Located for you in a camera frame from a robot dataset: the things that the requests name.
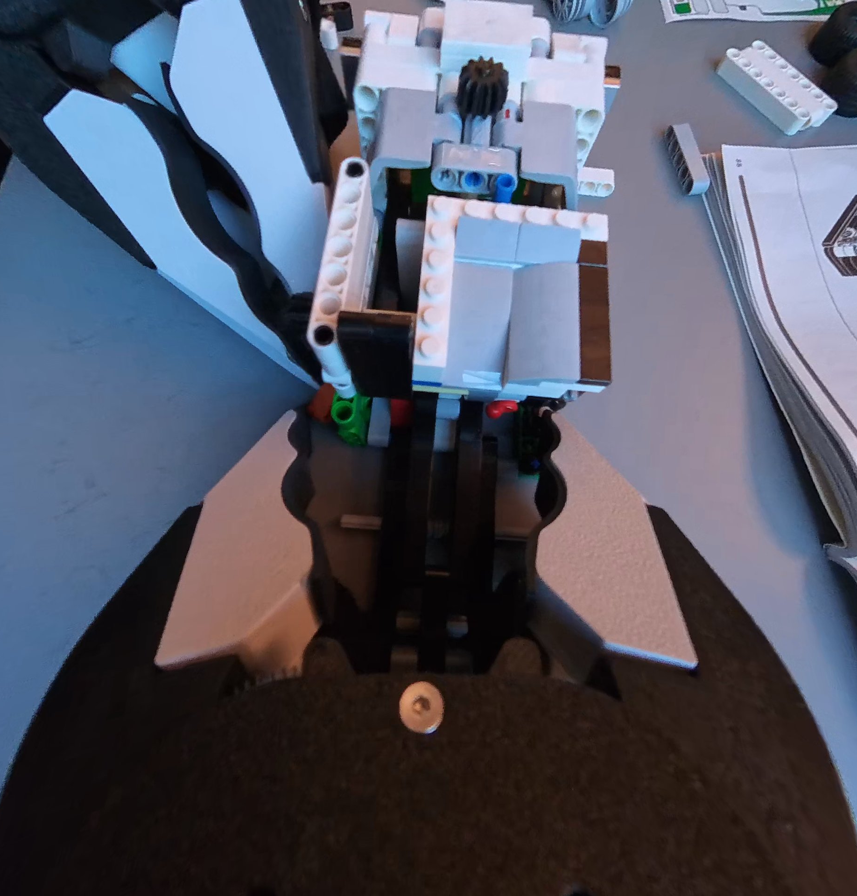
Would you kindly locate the open lego instruction booklet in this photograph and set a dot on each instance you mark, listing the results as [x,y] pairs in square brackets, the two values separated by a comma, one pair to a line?
[806,294]

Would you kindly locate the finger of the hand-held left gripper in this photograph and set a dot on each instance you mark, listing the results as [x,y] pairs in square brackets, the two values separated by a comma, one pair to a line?
[260,140]
[141,189]

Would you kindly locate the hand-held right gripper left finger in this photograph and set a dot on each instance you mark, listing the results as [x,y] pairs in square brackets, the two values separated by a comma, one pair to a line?
[239,546]

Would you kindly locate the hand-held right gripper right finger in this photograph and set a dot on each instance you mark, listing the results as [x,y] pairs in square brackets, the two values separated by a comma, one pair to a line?
[610,553]

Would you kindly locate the grey short lego beam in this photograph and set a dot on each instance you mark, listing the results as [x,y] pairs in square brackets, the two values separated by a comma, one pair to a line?
[687,159]

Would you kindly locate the black lego tyre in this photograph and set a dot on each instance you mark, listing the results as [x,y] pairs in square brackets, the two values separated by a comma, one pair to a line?
[852,91]
[845,31]

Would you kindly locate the white long lego brick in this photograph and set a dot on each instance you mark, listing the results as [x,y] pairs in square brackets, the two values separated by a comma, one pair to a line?
[775,87]

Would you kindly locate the lego sticker sheet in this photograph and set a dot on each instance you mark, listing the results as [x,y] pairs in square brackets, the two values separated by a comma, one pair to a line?
[743,8]

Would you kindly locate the small black lego piece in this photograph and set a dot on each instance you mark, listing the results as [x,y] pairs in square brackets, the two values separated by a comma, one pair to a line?
[337,8]

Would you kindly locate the small orange lego piece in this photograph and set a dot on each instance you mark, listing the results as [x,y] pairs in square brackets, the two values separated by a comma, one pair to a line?
[321,406]

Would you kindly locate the partly built lego truck model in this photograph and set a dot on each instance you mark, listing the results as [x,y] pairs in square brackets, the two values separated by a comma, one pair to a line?
[519,315]

